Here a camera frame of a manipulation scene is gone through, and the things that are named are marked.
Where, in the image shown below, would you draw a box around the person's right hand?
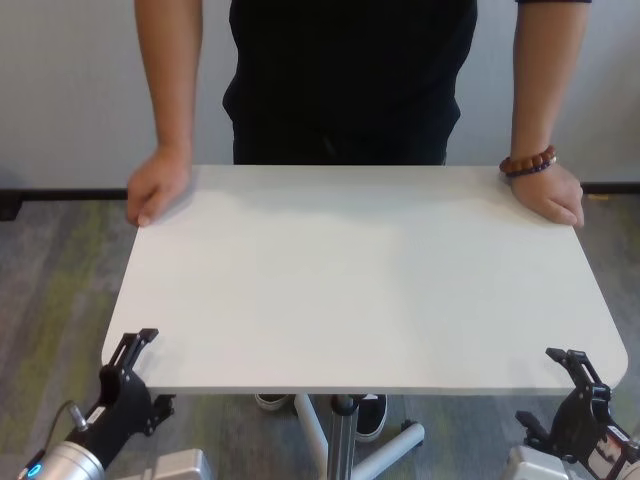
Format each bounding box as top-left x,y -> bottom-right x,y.
126,147 -> 194,228

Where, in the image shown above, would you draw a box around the person's left forearm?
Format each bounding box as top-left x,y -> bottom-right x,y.
509,0 -> 587,159

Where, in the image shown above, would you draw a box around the white table top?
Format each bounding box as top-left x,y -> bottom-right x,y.
101,164 -> 630,396

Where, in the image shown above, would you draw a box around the person's right forearm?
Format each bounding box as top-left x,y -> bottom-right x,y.
133,0 -> 206,151

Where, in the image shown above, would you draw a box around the person's left hand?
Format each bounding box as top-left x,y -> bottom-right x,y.
508,162 -> 586,229

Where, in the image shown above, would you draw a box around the black shirt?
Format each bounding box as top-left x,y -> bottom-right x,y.
222,0 -> 479,139

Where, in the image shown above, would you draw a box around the silver table column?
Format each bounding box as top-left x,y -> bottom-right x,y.
329,394 -> 359,480

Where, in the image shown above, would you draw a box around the white star table base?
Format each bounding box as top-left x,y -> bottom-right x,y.
293,394 -> 426,480

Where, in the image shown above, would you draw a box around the person's right black sneaker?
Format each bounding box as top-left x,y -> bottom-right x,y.
254,393 -> 294,412

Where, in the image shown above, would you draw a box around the brown wooden bead bracelet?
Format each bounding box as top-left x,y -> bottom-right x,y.
498,144 -> 558,174

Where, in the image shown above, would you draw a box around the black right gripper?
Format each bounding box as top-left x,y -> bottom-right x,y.
514,347 -> 612,464

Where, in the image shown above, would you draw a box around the person's left black sneaker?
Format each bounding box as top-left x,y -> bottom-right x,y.
355,393 -> 389,442

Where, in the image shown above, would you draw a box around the black wall baseboard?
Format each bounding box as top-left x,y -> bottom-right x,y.
0,183 -> 640,202

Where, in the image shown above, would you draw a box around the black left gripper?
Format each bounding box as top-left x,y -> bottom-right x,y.
79,327 -> 177,466

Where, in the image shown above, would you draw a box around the person's black sneaker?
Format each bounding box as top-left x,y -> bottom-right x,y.
254,393 -> 294,412
355,393 -> 389,442

